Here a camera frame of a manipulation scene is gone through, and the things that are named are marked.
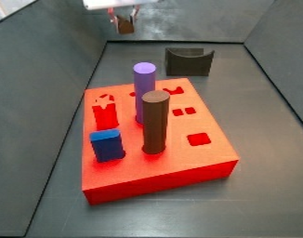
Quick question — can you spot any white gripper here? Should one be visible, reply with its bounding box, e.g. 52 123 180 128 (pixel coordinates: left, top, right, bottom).
83 0 159 26

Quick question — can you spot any brown three prong object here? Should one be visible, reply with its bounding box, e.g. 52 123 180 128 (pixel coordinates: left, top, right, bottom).
116 15 134 34

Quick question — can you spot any black curved fixture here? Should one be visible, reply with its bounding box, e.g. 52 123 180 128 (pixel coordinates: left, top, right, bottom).
166 47 215 76

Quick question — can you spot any red peg board block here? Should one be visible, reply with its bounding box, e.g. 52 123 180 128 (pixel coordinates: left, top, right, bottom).
82 78 239 205

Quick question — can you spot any purple cylinder peg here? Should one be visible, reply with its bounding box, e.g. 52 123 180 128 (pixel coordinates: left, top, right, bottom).
134 62 156 124

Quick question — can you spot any dark brown cylinder peg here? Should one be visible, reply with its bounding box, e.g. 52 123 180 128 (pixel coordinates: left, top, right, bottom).
142 90 170 154

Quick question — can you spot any red star peg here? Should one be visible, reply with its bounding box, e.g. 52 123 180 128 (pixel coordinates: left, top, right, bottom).
92 94 119 130

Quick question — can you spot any blue rectangular peg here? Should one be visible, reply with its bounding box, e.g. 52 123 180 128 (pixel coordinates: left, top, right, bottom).
90 128 126 163

